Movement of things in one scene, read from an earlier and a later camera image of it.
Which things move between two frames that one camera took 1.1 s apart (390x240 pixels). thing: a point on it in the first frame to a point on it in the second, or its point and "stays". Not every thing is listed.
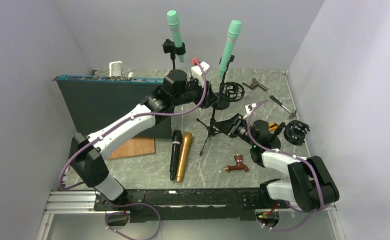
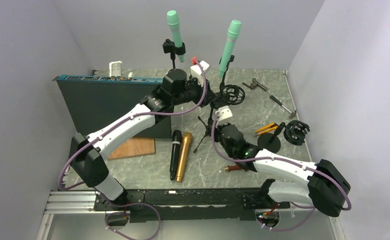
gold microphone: [187, 139] stays
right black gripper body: [240, 129] to [217, 136]
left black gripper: [210, 98] stays
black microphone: [176, 144] stays
